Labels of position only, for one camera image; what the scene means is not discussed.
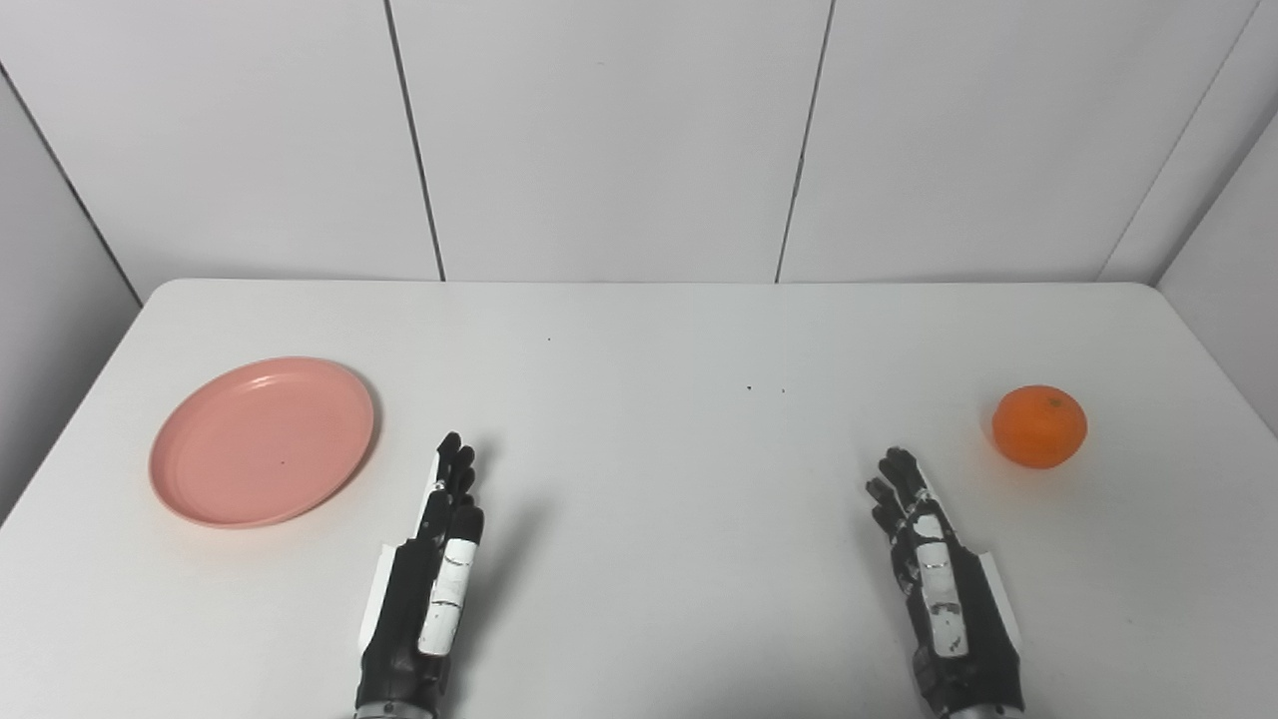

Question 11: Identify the orange fruit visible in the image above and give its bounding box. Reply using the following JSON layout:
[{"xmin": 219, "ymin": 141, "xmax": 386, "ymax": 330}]
[{"xmin": 991, "ymin": 384, "xmax": 1089, "ymax": 470}]

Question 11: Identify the pink plate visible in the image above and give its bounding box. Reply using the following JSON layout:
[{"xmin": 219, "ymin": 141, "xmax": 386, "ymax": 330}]
[{"xmin": 149, "ymin": 357, "xmax": 376, "ymax": 529}]

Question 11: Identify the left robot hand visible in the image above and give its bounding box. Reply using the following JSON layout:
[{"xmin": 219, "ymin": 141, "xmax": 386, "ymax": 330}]
[{"xmin": 355, "ymin": 431, "xmax": 486, "ymax": 715}]

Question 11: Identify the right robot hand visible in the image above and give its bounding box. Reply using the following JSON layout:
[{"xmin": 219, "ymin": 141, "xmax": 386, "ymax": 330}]
[{"xmin": 865, "ymin": 446, "xmax": 1027, "ymax": 717}]

